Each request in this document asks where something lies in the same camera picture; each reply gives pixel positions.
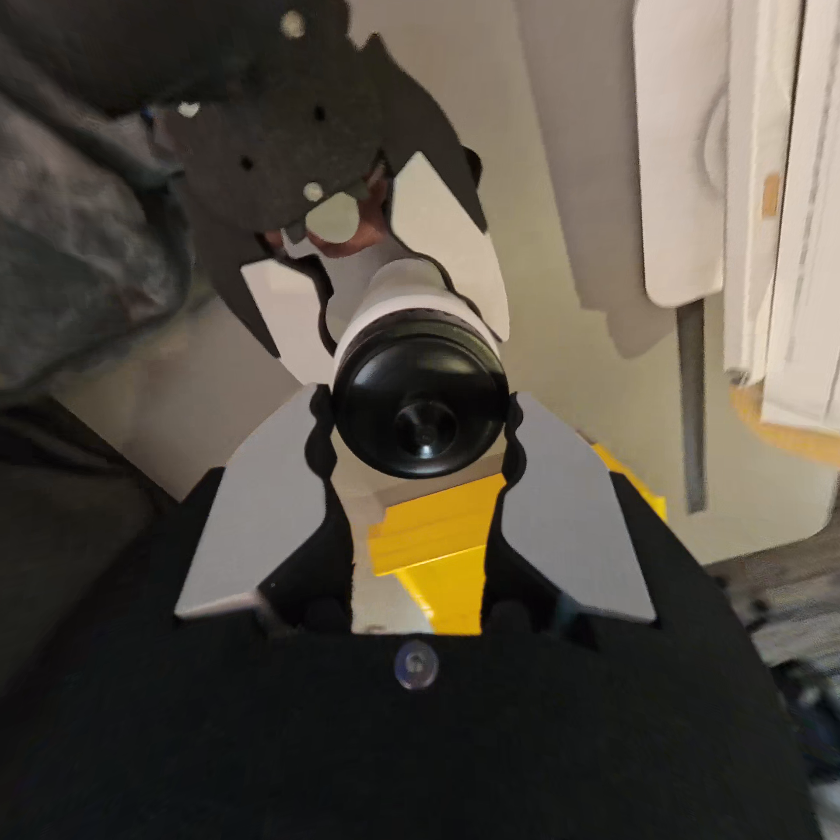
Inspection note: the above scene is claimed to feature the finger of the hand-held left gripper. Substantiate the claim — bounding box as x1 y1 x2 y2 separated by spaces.
386 151 513 343
240 256 342 388

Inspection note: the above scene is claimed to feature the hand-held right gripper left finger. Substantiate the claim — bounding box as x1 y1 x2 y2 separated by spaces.
174 384 357 631

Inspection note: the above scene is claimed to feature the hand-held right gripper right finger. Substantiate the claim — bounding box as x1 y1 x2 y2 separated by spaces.
482 392 658 634

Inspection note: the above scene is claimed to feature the white plastic bottle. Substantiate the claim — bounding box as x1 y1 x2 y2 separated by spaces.
331 257 503 368

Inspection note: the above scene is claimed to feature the yellow plastic bin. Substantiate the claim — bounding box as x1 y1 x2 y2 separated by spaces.
367 443 668 636

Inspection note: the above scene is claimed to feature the black bottle lid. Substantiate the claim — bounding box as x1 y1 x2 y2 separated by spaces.
330 314 511 480

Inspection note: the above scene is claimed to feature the person's left forearm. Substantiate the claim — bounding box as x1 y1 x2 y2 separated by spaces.
0 33 198 395

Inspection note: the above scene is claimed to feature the person's left hand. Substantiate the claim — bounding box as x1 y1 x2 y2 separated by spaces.
264 177 392 260

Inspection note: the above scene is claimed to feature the instruction board on stand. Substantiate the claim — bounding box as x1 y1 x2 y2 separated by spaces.
722 0 840 434

